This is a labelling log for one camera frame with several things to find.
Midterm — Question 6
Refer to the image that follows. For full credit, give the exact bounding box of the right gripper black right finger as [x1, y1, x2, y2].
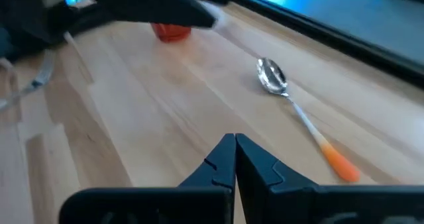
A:
[236, 133, 424, 224]

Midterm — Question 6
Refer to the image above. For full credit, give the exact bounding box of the black metal table frame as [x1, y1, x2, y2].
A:
[228, 0, 424, 89]

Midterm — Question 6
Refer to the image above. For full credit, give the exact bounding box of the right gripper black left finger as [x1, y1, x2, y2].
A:
[59, 133, 237, 224]

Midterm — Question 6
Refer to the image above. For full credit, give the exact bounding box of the metal spoon orange-tipped handle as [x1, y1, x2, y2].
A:
[256, 57, 361, 184]

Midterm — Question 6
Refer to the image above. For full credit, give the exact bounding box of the red translucent plastic cup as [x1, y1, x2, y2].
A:
[150, 22, 192, 43]

